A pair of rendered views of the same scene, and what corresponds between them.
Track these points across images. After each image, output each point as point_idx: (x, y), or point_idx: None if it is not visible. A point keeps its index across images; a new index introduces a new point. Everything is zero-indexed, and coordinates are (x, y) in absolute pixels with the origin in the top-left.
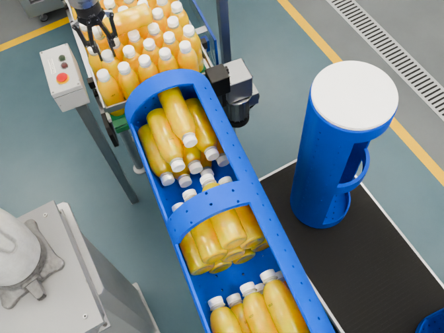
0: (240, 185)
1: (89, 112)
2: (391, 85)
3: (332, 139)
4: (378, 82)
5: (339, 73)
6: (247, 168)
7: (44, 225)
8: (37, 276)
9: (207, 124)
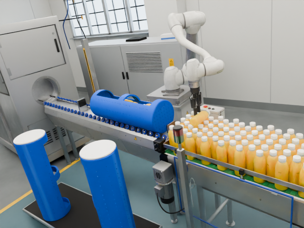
0: (121, 99)
1: None
2: (82, 155)
3: None
4: (88, 154)
5: (105, 151)
6: (123, 106)
7: (174, 96)
8: (164, 90)
9: None
